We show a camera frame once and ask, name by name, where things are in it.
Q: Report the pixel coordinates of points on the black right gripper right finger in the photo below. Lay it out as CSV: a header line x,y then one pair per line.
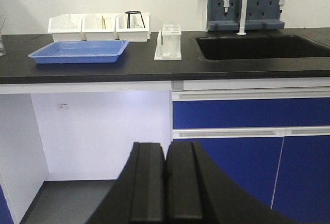
x,y
198,191

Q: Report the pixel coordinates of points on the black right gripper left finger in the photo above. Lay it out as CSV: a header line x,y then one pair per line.
x,y
138,194

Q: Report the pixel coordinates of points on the white test tube rack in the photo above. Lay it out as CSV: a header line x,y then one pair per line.
x,y
168,43

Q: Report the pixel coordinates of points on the grey pegboard drying rack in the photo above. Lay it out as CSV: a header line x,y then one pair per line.
x,y
260,14

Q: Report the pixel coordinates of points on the blue cabinet door right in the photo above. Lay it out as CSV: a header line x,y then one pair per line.
x,y
302,188

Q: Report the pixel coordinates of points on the blue drawer front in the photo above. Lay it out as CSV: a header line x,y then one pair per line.
x,y
251,113

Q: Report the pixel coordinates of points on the black lab sink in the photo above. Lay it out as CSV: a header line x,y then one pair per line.
x,y
264,47

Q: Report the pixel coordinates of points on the blue plastic tray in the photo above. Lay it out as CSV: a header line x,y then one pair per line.
x,y
92,51

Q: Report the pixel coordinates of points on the white bin right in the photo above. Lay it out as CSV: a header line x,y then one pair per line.
x,y
133,34

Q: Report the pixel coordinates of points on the white bin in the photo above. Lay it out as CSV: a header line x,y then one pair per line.
x,y
66,27
133,34
91,32

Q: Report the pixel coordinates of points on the glass flask under tripod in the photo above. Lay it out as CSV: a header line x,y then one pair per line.
x,y
135,21

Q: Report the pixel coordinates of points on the white bin middle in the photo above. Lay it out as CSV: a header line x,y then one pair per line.
x,y
91,32

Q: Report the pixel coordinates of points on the glass beaker with droppers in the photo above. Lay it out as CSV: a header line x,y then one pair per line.
x,y
103,22

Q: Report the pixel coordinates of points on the white bin left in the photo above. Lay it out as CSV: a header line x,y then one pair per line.
x,y
66,27

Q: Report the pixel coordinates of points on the black wire tripod stand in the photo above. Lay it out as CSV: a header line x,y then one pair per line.
x,y
128,13

